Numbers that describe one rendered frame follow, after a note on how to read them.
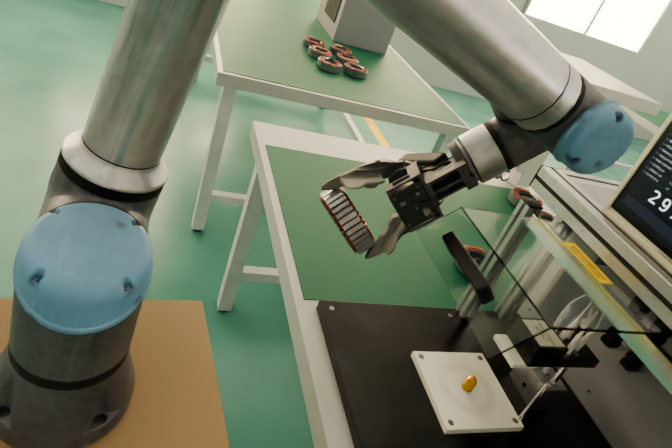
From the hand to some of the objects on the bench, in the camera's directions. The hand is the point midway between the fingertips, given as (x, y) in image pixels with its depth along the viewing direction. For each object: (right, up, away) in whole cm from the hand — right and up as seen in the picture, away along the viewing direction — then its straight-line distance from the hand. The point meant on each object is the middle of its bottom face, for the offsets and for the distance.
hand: (345, 221), depth 78 cm
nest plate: (+20, -30, +8) cm, 37 cm away
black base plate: (+24, -38, 0) cm, 45 cm away
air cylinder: (+34, -32, +14) cm, 48 cm away
